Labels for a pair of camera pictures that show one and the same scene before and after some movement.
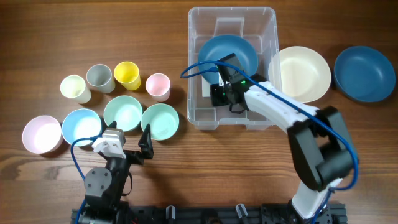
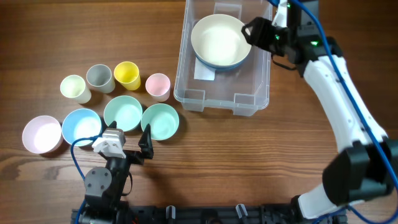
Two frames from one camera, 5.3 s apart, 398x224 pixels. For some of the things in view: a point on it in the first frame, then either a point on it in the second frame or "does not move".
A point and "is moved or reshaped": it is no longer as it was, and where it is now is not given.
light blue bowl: x=81 y=123 does not move
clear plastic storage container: x=259 y=25 is moved or reshaped
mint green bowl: x=125 y=110 does not move
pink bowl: x=42 y=134 does not move
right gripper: x=217 y=99 to x=258 y=37
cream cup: x=74 y=86 does not move
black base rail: x=260 y=214 does not move
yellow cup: x=127 y=73 does not move
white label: x=205 y=88 to x=203 y=71
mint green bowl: x=163 y=119 does not move
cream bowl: x=300 y=72 to x=218 y=40
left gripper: x=145 y=142 does not move
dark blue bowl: x=219 y=46 is moved or reshaped
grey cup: x=100 y=76 does not move
